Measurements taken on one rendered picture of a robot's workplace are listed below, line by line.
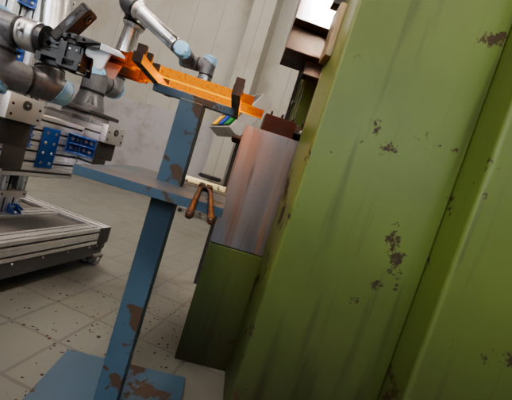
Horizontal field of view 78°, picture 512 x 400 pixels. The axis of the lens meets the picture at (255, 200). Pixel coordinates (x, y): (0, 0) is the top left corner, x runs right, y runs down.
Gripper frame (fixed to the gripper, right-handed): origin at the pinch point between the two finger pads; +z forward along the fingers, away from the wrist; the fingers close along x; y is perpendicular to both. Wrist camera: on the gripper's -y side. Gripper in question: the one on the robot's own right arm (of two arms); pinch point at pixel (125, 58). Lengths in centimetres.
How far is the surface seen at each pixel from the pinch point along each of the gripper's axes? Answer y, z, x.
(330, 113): -5, 55, -5
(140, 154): 39, -112, -409
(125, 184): 27.5, 14.5, 20.2
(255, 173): 17, 41, -32
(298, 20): -43, 40, -42
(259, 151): 9, 41, -32
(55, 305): 93, -20, -46
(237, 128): -3, 28, -92
